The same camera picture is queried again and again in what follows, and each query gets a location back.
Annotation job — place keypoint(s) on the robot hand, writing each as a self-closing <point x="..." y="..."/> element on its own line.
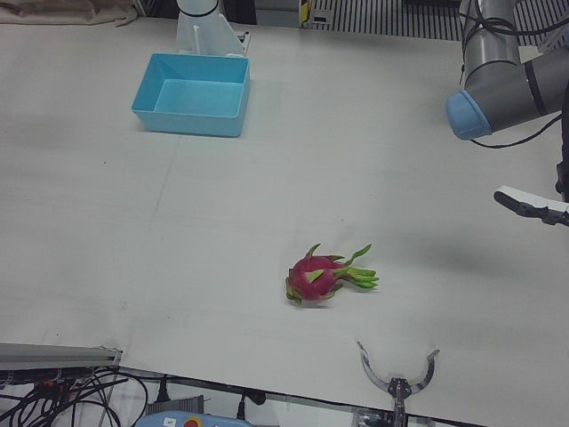
<point x="529" y="202"/>

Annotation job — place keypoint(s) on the pink dragon fruit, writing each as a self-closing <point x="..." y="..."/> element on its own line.
<point x="311" y="280"/>

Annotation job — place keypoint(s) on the gray robot arm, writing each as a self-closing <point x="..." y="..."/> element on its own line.
<point x="498" y="89"/>

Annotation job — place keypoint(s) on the metal serrated tongs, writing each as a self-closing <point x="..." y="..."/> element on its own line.
<point x="398" y="389"/>

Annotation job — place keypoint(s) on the black white striped panel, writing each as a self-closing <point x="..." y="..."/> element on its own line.
<point x="378" y="20"/>

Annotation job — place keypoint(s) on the light blue plastic bin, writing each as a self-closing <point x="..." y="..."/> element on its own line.
<point x="191" y="124"/>

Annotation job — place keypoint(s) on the large blue-gray teach pendant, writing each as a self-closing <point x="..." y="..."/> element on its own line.
<point x="178" y="420"/>

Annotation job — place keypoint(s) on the yellow black striped post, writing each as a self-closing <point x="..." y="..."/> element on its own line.
<point x="306" y="10"/>

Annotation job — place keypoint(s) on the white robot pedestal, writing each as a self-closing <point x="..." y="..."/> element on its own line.
<point x="200" y="31"/>

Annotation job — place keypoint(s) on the aluminium profile rail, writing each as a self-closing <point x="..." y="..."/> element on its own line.
<point x="53" y="353"/>

